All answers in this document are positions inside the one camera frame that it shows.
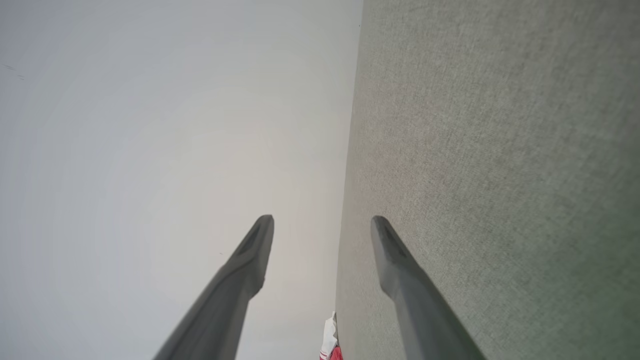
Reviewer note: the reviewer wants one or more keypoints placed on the red and white shirt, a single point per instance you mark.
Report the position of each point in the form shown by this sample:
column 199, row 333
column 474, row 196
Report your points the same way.
column 330, row 345

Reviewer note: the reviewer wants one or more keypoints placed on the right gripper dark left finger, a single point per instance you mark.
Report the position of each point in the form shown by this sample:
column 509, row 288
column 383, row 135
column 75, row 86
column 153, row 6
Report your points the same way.
column 220, row 310

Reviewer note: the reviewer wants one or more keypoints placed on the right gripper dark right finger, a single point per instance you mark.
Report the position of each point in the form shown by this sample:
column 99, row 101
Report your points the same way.
column 425, row 320

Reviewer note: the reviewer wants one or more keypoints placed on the grey fabric sofa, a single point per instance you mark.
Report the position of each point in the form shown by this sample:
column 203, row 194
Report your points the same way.
column 500, row 175

